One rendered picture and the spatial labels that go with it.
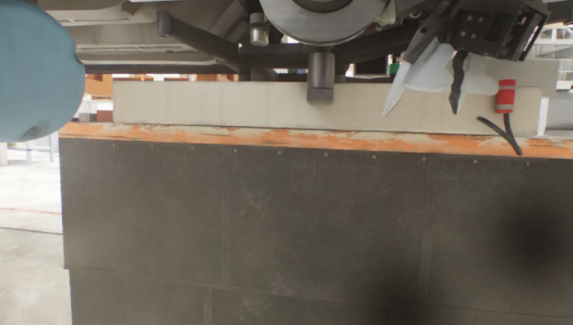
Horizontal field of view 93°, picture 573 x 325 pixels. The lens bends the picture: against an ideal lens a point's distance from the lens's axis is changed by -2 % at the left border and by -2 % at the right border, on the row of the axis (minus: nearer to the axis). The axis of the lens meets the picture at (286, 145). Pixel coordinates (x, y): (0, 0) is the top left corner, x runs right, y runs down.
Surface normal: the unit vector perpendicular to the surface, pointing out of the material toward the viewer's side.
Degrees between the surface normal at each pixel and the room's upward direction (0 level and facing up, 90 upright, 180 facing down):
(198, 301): 90
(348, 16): 90
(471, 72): 124
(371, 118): 90
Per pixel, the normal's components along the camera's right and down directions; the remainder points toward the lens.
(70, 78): 0.99, 0.04
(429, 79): -0.61, -0.41
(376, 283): -0.13, 0.08
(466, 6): -0.85, 0.07
